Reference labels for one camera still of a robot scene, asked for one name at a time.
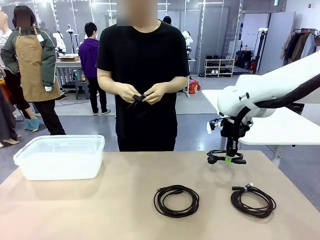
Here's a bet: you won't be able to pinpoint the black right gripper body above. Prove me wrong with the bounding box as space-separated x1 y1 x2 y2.
220 118 251 149

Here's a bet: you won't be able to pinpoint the thick black power cable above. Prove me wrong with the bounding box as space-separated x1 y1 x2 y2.
206 149 248 165

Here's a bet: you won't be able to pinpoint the thin black cable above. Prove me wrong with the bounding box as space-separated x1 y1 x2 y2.
153 184 201 217

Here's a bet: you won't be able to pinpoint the black power cable angled plug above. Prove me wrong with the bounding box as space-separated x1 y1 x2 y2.
125 92 152 119

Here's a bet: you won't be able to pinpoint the person's left forearm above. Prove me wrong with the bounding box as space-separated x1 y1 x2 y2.
162 76 188 95

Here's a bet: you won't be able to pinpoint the person's right forearm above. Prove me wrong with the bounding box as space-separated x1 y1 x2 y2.
97 76 121 97

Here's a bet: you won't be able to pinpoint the person's left hand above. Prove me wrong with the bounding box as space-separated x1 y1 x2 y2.
143 83 168 105

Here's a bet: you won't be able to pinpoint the person's right hand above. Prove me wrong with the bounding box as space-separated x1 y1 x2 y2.
116 83 141 104

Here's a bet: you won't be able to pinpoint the white side table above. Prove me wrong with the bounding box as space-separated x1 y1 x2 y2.
201 88 320 167

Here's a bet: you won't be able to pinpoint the red orange toy figure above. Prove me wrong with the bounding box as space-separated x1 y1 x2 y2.
187 79 201 95

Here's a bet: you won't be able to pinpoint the wooden shoe rack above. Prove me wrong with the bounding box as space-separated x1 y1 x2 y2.
204 58 236 78

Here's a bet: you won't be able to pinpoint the black luggage bags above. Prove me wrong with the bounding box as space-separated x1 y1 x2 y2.
235 49 256 70

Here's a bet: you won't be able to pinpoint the black pole white top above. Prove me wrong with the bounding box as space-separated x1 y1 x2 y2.
254 28 269 75

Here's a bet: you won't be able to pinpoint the beige hanging coat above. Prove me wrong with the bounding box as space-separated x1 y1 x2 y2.
280 32 295 61

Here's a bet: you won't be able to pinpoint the brown hanging coat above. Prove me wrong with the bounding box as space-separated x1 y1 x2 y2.
291 32 310 62

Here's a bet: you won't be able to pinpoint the light blue hanging coat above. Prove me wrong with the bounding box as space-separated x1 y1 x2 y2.
300 32 317 60

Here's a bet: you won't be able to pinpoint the person in black t-shirt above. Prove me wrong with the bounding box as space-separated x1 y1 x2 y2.
96 0 191 153

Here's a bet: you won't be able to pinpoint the black clothes rack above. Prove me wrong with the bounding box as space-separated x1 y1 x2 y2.
279 27 320 65

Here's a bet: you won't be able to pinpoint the gray step stool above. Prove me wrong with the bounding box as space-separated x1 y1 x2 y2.
74 79 90 100

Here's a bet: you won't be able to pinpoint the person in purple hoodie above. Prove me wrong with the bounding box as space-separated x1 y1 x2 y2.
78 21 112 116

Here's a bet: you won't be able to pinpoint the translucent plastic storage bin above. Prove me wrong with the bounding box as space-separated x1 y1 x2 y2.
13 134 106 181

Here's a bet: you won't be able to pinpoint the gray background work table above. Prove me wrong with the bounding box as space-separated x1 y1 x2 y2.
55 59 85 91

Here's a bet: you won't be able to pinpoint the flat cardboard box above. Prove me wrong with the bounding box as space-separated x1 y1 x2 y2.
57 55 80 62

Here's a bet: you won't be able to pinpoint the black stand white head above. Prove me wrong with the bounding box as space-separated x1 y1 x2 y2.
66 24 80 54

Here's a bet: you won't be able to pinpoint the blue shoe cover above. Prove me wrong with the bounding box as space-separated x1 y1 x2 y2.
23 117 41 133

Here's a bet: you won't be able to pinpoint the person in green jacket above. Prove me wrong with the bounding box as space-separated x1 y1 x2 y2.
0 5 66 136

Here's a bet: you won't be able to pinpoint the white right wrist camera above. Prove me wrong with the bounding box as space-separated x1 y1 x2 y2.
206 118 225 135

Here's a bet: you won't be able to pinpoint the black cable with gray tie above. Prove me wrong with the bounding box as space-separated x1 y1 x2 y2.
230 183 278 219

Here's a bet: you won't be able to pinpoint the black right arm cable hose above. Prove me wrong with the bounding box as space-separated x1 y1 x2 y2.
231 73 320 148

